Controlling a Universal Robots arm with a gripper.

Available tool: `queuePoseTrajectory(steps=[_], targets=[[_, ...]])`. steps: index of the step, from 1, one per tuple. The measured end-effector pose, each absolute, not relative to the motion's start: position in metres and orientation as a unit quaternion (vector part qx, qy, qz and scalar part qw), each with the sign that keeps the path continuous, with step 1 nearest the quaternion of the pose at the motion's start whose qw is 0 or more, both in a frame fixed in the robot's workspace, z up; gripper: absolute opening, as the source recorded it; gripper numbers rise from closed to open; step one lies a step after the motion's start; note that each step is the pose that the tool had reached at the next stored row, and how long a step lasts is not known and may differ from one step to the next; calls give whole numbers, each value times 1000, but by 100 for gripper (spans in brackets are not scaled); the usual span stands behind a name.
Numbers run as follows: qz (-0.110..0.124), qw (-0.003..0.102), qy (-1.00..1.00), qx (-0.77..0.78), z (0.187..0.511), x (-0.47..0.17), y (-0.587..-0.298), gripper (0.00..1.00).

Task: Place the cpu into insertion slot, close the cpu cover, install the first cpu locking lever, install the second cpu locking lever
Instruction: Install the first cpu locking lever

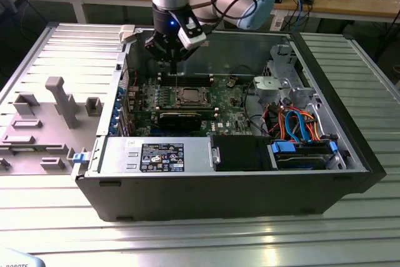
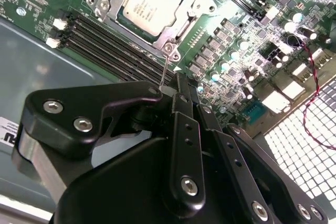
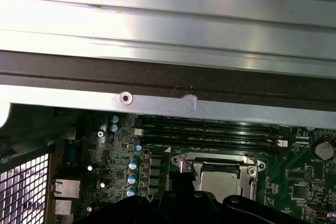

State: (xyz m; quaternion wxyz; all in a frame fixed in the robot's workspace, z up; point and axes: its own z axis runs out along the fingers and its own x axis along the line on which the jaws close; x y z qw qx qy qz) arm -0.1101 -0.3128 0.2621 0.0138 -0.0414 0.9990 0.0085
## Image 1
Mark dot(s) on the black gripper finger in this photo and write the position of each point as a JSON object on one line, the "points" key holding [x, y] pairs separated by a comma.
{"points": [[153, 46], [178, 67]]}

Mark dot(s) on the metal locking lever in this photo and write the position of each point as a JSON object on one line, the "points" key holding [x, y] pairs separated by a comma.
{"points": [[193, 104], [177, 82]]}

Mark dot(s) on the black RAM slot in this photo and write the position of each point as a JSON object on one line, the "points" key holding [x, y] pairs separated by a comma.
{"points": [[193, 80], [187, 108]]}

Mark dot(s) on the CPU socket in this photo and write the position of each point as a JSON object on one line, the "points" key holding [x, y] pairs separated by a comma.
{"points": [[179, 103]]}

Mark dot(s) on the beige case latch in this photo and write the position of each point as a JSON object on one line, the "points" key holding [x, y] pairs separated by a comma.
{"points": [[127, 34]]}

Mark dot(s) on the black graphics card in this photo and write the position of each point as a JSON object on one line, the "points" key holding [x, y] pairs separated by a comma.
{"points": [[179, 121]]}

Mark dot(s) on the green motherboard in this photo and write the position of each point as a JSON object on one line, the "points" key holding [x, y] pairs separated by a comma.
{"points": [[231, 113]]}

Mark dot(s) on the grey metal drive cage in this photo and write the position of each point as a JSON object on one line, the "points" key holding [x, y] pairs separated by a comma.
{"points": [[281, 60]]}

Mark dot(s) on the silver power supply unit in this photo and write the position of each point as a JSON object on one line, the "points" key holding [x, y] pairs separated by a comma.
{"points": [[118, 154]]}

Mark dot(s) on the white printed label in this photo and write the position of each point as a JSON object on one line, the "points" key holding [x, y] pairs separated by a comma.
{"points": [[279, 23]]}

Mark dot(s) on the black PC case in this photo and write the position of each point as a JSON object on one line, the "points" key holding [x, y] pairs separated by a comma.
{"points": [[203, 198]]}

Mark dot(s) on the blue case latch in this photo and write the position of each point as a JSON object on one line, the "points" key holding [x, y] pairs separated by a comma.
{"points": [[79, 158]]}

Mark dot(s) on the grey parts rack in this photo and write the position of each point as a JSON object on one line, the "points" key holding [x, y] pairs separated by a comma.
{"points": [[47, 142]]}

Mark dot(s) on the hard disk in blue carrier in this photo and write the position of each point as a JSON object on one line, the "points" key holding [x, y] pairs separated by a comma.
{"points": [[300, 160]]}

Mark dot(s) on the white labelled device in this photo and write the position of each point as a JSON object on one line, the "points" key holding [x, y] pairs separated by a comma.
{"points": [[15, 259]]}

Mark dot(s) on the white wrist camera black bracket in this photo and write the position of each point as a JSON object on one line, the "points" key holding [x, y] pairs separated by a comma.
{"points": [[193, 37]]}

